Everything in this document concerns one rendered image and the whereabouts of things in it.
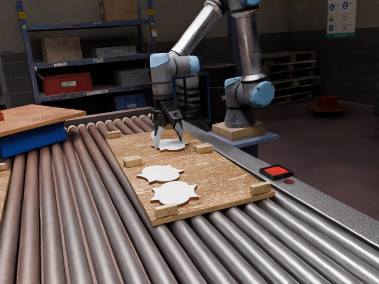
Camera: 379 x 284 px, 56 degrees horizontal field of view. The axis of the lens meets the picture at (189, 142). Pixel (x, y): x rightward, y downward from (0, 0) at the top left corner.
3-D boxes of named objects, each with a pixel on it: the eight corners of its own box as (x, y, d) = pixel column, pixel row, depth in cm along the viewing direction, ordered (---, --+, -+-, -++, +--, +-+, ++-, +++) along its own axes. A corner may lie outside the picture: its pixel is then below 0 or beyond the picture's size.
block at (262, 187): (268, 189, 98) (268, 180, 98) (272, 191, 97) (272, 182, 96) (249, 194, 97) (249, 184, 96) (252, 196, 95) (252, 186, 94)
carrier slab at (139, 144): (179, 129, 172) (179, 127, 171) (213, 154, 135) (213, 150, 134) (105, 141, 161) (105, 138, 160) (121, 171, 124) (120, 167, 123)
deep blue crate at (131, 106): (142, 111, 610) (140, 89, 600) (148, 115, 574) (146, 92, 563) (112, 115, 594) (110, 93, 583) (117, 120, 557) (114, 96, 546)
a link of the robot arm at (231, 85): (241, 100, 179) (238, 73, 175) (258, 103, 168) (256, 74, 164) (221, 105, 174) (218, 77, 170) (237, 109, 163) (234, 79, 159)
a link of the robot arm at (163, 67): (175, 52, 131) (153, 54, 128) (177, 82, 135) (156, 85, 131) (166, 52, 138) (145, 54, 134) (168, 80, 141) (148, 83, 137)
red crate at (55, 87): (88, 88, 564) (85, 70, 556) (93, 91, 525) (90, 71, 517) (43, 93, 538) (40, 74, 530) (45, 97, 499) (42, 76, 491)
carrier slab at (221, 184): (214, 154, 135) (214, 150, 134) (276, 196, 98) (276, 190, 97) (122, 171, 123) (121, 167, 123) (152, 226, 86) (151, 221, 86)
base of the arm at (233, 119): (247, 118, 183) (245, 99, 180) (261, 124, 169) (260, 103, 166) (220, 123, 179) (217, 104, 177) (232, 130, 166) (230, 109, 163)
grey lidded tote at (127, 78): (141, 81, 595) (139, 67, 588) (151, 83, 565) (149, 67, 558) (113, 85, 571) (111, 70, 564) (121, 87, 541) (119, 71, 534)
